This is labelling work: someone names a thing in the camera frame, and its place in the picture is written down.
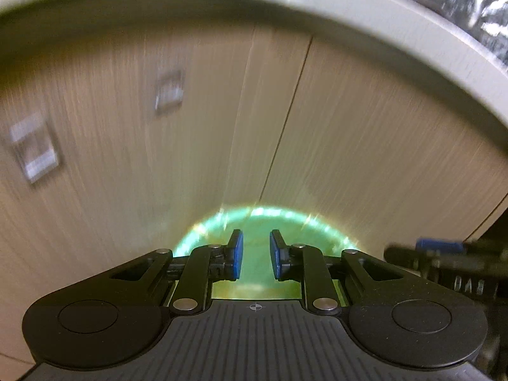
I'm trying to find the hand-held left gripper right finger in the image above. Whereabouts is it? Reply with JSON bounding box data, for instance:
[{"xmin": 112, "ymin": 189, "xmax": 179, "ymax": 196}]
[{"xmin": 270, "ymin": 229, "xmax": 398, "ymax": 314}]

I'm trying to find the light wooden cabinet door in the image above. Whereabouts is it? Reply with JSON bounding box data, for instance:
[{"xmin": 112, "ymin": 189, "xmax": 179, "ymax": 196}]
[
  {"xmin": 258, "ymin": 37, "xmax": 508, "ymax": 263},
  {"xmin": 0, "ymin": 12, "xmax": 312, "ymax": 366}
]

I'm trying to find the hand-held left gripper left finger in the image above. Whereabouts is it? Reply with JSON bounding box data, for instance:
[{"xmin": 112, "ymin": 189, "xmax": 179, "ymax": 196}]
[{"xmin": 113, "ymin": 229, "xmax": 244, "ymax": 313}]

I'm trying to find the clear adhesive hook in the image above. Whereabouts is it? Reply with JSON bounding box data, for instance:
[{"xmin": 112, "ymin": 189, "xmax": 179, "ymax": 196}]
[
  {"xmin": 8, "ymin": 113, "xmax": 60, "ymax": 183},
  {"xmin": 153, "ymin": 70, "xmax": 185, "ymax": 116}
]

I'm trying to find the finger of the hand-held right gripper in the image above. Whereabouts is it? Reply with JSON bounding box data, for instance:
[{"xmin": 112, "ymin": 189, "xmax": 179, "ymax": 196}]
[
  {"xmin": 385, "ymin": 248, "xmax": 437, "ymax": 272},
  {"xmin": 415, "ymin": 239, "xmax": 508, "ymax": 255}
]

